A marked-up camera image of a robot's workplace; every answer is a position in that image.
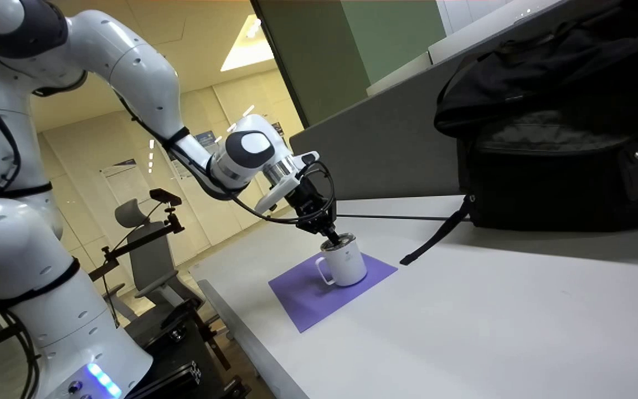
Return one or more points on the grey desk partition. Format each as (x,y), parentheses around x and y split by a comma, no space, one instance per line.
(385,144)

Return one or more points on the black bag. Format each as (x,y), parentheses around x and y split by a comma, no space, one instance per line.
(557,160)

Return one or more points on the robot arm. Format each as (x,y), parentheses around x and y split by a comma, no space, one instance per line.
(130,72)

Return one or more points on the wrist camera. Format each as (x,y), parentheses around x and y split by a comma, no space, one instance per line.
(274,198)

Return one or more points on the white mug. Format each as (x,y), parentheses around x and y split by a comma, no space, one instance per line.
(348,267)

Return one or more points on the ceiling light panel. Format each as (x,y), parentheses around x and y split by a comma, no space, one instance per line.
(248,47)

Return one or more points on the grey office chair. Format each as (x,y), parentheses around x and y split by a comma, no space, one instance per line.
(150,260)

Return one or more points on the purple mat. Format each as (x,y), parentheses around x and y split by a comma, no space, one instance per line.
(305,302)

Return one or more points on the camera on mount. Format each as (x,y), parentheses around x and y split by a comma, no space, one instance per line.
(165,197)

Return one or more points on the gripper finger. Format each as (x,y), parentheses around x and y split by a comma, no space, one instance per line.
(332,231)
(310,228)

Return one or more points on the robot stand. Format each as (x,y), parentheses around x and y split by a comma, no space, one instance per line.
(186,360)

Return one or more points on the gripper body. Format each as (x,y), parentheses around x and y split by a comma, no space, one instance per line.
(307,199)

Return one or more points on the wall poster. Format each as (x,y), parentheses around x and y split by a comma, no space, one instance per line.
(206,138)
(124,180)

